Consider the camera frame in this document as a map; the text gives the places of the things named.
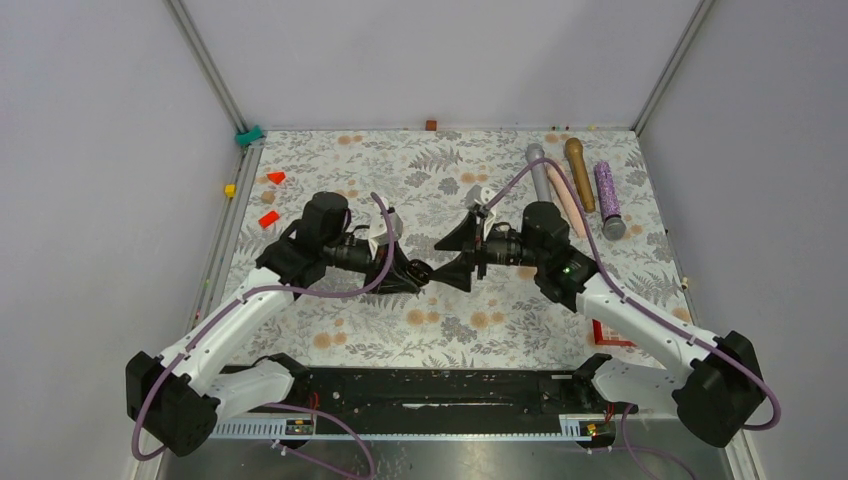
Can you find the red block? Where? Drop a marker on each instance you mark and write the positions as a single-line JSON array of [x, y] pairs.
[[269, 219]]

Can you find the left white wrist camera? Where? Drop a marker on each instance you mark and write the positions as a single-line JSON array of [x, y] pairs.
[[378, 230]]

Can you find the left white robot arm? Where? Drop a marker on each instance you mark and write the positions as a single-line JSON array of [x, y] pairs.
[[179, 396]]

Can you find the red plastic box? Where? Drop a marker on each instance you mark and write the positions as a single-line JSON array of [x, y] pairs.
[[606, 336]]

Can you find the black earbud charging case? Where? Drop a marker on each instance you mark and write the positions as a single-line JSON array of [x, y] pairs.
[[419, 271]]

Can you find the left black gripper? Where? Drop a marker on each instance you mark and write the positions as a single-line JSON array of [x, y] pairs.
[[387, 274]]

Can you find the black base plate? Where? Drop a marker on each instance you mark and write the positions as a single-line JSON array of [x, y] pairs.
[[418, 401]]

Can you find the floral patterned mat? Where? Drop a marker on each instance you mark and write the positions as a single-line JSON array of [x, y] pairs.
[[504, 322]]

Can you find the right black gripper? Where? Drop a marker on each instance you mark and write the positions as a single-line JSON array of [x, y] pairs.
[[458, 272]]

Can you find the purple glitter toy microphone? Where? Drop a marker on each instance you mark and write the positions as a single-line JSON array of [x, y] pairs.
[[613, 224]]

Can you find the orange triangular block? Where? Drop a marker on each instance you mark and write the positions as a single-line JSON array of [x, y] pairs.
[[276, 177]]

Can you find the grey toy microphone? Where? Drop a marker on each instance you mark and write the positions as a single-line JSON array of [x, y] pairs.
[[533, 153]]

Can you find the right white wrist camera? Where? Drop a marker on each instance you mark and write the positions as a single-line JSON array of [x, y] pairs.
[[482, 202]]

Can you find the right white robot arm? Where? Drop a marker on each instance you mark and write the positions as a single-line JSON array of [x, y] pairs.
[[712, 383]]

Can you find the pink toy microphone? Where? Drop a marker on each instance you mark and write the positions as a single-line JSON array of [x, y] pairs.
[[568, 203]]

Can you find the aluminium frame rail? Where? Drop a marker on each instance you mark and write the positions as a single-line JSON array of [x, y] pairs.
[[204, 60]]

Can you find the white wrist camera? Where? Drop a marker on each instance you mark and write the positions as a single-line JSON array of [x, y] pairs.
[[378, 230], [482, 202]]

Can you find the teal clamp block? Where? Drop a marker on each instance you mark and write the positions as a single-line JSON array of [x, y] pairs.
[[246, 138]]

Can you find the gold toy microphone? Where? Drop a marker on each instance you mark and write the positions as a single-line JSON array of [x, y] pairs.
[[574, 154]]

